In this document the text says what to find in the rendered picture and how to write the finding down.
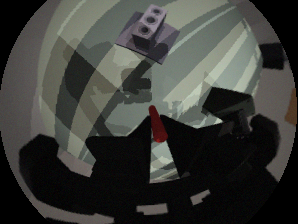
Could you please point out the dark red peg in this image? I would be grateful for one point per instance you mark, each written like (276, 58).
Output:
(158, 129)

